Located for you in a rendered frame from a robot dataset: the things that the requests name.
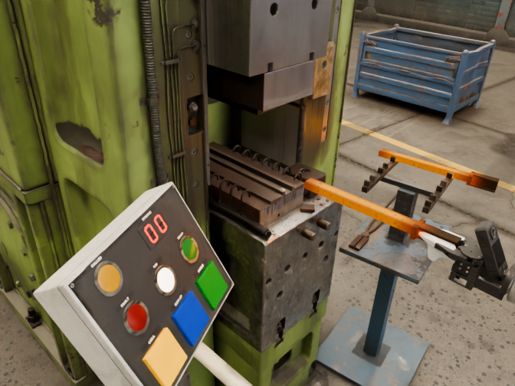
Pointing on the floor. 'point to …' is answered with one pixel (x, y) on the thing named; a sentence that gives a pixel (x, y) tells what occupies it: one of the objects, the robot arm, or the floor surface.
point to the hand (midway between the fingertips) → (426, 230)
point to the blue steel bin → (423, 68)
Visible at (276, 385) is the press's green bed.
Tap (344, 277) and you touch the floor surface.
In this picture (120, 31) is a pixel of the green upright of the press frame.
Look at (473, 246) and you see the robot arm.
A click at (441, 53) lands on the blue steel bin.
